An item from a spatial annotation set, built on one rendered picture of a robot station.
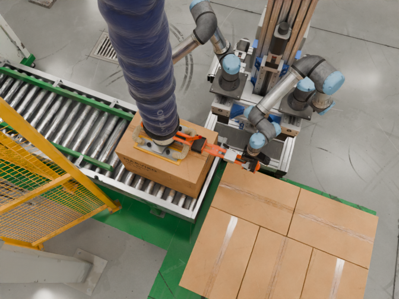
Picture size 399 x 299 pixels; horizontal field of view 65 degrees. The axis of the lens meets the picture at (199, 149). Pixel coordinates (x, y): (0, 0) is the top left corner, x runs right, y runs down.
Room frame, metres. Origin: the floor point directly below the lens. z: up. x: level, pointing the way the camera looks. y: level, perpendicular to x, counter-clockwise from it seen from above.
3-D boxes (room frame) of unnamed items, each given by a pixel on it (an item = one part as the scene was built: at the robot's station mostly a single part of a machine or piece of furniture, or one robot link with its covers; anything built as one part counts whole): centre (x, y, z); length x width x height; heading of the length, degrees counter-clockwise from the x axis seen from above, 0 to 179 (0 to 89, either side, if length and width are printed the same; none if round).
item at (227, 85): (1.30, -0.21, 1.09); 0.15 x 0.15 x 0.10
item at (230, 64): (1.31, -0.21, 1.20); 0.13 x 0.12 x 0.14; 17
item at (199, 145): (0.81, 0.00, 1.08); 0.10 x 0.08 x 0.06; 157
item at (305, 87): (1.13, -0.69, 1.20); 0.13 x 0.12 x 0.14; 37
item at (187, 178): (0.89, 0.22, 0.75); 0.60 x 0.40 x 0.40; 67
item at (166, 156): (0.82, 0.27, 0.97); 0.34 x 0.10 x 0.05; 67
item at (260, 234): (0.21, -0.59, 0.34); 1.20 x 1.00 x 0.40; 67
